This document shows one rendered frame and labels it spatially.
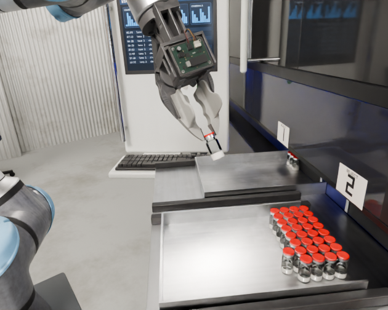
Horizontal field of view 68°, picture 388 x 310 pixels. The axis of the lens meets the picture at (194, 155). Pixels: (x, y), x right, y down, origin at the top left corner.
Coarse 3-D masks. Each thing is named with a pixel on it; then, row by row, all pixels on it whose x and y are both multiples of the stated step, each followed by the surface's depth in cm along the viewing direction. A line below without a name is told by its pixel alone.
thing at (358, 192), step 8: (344, 168) 57; (344, 176) 57; (352, 176) 55; (360, 176) 53; (344, 184) 58; (360, 184) 53; (344, 192) 58; (352, 192) 55; (360, 192) 53; (352, 200) 55; (360, 200) 53; (360, 208) 53
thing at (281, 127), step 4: (280, 124) 89; (280, 128) 89; (284, 128) 86; (288, 128) 83; (280, 132) 89; (288, 132) 83; (280, 136) 89; (284, 136) 86; (288, 136) 83; (280, 140) 90; (284, 140) 87; (288, 140) 84; (284, 144) 87
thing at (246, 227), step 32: (192, 224) 70; (224, 224) 69; (256, 224) 69; (160, 256) 55; (192, 256) 59; (224, 256) 59; (256, 256) 58; (160, 288) 48; (192, 288) 51; (224, 288) 51; (256, 288) 51; (288, 288) 46; (320, 288) 47; (352, 288) 47
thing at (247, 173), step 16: (208, 160) 102; (224, 160) 102; (240, 160) 103; (256, 160) 104; (272, 160) 104; (208, 176) 94; (224, 176) 94; (240, 176) 93; (256, 176) 93; (272, 176) 92; (288, 176) 92; (304, 176) 91; (208, 192) 77; (224, 192) 78; (240, 192) 78; (256, 192) 79; (272, 192) 79; (304, 192) 80; (320, 192) 81
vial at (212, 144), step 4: (208, 136) 48; (212, 136) 48; (204, 140) 49; (208, 140) 48; (212, 140) 48; (216, 140) 48; (208, 144) 48; (212, 144) 48; (216, 144) 48; (208, 148) 49; (212, 148) 48; (216, 148) 48; (220, 148) 49; (212, 152) 48; (216, 152) 48; (220, 152) 48; (212, 156) 49; (216, 156) 48; (220, 156) 48; (212, 160) 49; (216, 160) 48
